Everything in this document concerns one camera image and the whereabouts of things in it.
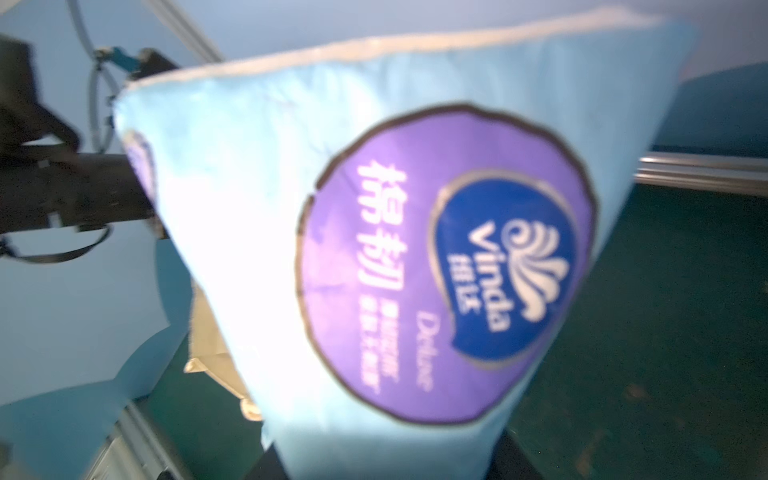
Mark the light blue tissue box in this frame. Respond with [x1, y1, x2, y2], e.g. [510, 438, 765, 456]
[114, 7, 695, 479]

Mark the cream canvas tote bag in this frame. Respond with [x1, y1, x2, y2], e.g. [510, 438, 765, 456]
[184, 281, 263, 422]

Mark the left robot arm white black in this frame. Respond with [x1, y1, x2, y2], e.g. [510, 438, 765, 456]
[1, 36, 168, 265]

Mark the left aluminium frame post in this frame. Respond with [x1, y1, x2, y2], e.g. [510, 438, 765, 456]
[144, 0, 225, 64]

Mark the rear aluminium frame bar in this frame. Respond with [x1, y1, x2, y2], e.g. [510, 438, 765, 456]
[634, 152, 767, 198]

